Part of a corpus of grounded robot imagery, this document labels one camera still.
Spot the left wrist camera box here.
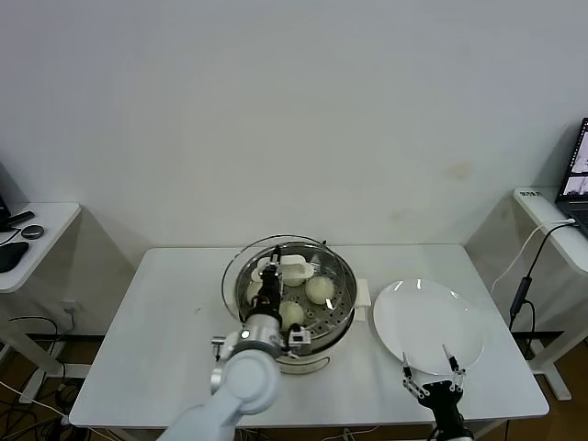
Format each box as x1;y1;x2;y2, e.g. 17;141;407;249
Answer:
285;322;312;357

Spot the white charging cable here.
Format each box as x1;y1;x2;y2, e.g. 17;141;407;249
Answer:
490;218;576;295

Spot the white side desk with monitor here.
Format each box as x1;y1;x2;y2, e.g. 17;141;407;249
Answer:
0;200;84;405

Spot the white side desk with laptop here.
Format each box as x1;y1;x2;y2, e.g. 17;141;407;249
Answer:
513;187;588;401

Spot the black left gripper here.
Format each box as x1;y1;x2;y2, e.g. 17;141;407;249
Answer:
251;244;284;321

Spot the dark computer monitor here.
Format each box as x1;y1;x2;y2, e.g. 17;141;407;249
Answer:
0;160;31;231

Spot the stainless steel steamer basket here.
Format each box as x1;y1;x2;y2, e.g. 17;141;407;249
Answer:
233;242;372;344

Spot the open black laptop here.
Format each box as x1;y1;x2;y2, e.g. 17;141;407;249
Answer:
554;117;588;226

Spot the glass lid with white handle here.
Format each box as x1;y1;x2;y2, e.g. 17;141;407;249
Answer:
221;235;345;330

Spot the white electric pot base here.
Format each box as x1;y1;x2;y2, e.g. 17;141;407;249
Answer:
275;305;371;376

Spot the black power adapter cable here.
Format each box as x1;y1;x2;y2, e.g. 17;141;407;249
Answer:
508;222;575;362

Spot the white round plate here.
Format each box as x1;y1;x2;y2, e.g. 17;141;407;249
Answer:
372;278;486;377

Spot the black bar-shaped device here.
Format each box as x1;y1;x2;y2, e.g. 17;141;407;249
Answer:
6;209;36;227

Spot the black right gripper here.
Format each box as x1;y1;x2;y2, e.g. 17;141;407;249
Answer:
400;344;468;414

